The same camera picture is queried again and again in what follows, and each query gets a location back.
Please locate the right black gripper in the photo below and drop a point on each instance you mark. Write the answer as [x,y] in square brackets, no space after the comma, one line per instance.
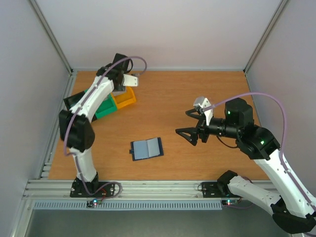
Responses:
[200,130]

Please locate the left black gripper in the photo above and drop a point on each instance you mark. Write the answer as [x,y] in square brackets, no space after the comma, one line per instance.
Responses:
[119,89]

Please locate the blue card holder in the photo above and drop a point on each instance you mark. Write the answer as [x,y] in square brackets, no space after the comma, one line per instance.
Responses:
[146,149]

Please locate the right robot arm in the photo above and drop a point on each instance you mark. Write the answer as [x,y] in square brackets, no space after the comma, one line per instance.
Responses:
[293,207]

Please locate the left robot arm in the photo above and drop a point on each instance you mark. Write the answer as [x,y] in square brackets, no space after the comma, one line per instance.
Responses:
[75,126]

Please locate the yellow plastic bin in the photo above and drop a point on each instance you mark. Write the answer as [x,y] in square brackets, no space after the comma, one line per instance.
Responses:
[124,98]

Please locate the green plastic bin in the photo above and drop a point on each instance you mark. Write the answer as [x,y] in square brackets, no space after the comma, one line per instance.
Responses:
[107,107]

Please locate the black plastic bin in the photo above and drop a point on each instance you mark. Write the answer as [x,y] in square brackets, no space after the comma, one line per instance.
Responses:
[71,100]

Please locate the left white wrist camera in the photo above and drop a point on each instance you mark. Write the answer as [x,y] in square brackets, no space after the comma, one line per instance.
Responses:
[130,80]

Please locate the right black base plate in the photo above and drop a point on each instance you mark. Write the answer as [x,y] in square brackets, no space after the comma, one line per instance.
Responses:
[211,190]

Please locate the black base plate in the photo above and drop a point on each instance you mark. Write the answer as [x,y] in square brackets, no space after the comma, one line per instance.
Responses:
[94,189]
[211,190]

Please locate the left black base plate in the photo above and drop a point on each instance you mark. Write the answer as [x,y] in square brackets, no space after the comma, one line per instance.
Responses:
[94,189]

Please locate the aluminium front rail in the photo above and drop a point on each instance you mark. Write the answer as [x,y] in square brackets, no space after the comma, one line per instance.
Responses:
[131,190]

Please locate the grey slotted cable duct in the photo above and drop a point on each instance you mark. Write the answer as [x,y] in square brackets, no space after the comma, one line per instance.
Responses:
[125,205]

